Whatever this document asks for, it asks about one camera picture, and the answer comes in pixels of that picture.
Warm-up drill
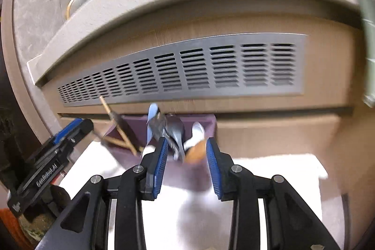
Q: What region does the green checked towel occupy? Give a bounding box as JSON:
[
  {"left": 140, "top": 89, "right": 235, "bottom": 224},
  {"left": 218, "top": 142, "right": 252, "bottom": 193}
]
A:
[{"left": 352, "top": 0, "right": 375, "bottom": 108}]

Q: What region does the purple utensil container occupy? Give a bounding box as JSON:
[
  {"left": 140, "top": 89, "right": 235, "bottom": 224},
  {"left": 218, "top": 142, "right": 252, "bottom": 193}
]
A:
[{"left": 101, "top": 114, "right": 217, "bottom": 192}]

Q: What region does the yellow-rimmed glass lid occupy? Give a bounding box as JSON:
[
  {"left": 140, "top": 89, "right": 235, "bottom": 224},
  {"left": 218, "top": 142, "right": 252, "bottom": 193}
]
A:
[{"left": 66, "top": 0, "right": 90, "bottom": 22}]

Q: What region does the white textured cloth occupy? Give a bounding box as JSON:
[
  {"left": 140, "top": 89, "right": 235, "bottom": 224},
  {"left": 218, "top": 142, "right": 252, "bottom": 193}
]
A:
[{"left": 59, "top": 142, "right": 329, "bottom": 250}]

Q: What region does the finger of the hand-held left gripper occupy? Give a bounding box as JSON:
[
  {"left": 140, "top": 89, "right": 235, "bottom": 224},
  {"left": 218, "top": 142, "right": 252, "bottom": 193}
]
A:
[
  {"left": 59, "top": 119, "right": 95, "bottom": 151},
  {"left": 53, "top": 118, "right": 84, "bottom": 148}
]

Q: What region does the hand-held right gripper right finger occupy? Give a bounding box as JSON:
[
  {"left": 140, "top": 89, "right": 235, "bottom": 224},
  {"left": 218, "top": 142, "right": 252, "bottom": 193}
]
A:
[{"left": 206, "top": 138, "right": 342, "bottom": 250}]

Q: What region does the white ceramic spoon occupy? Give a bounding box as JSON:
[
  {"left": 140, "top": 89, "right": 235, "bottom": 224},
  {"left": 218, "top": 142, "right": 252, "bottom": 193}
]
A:
[{"left": 183, "top": 122, "right": 206, "bottom": 151}]

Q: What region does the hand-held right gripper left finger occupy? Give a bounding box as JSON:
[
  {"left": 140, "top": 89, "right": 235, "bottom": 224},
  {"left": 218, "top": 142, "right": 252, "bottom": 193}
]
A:
[{"left": 35, "top": 138, "right": 170, "bottom": 250}]

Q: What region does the blue-grey spoon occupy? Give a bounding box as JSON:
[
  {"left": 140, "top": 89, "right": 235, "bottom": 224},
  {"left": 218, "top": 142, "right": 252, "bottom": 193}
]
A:
[{"left": 146, "top": 103, "right": 161, "bottom": 151}]

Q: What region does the dark grey curved spoon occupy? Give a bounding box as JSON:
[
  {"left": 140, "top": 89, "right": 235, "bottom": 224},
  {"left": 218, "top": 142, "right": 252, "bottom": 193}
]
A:
[{"left": 158, "top": 114, "right": 188, "bottom": 163}]

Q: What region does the grey vent grille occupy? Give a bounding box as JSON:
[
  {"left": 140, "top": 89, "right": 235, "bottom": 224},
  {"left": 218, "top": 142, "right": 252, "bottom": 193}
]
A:
[{"left": 57, "top": 33, "right": 308, "bottom": 107}]

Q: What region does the brown wooden spoon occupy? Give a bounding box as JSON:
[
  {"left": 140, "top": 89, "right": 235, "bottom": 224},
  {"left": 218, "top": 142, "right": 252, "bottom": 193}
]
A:
[{"left": 186, "top": 139, "right": 207, "bottom": 164}]

